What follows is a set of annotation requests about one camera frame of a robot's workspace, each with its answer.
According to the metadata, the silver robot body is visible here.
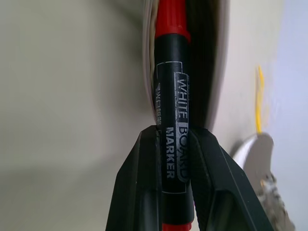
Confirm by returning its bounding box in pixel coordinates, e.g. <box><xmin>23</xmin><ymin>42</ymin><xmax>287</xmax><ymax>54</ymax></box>
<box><xmin>230</xmin><ymin>133</ymin><xmax>297</xmax><ymax>231</ymax></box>

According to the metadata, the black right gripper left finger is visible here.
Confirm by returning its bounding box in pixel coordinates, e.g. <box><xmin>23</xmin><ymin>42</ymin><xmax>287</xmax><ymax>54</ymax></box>
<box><xmin>107</xmin><ymin>124</ymin><xmax>163</xmax><ymax>231</ymax></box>

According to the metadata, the thin yellow strip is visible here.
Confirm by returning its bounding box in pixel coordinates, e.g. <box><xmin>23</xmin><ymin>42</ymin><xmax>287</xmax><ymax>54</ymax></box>
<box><xmin>255</xmin><ymin>65</ymin><xmax>265</xmax><ymax>134</ymax></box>

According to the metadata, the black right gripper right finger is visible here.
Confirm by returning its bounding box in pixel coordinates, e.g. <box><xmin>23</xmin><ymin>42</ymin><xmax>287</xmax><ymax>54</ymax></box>
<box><xmin>188</xmin><ymin>128</ymin><xmax>297</xmax><ymax>231</ymax></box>

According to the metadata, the red whiteboard marker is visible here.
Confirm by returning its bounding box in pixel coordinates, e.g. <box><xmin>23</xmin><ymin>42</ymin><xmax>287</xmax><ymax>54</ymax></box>
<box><xmin>152</xmin><ymin>0</ymin><xmax>193</xmax><ymax>231</ymax></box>

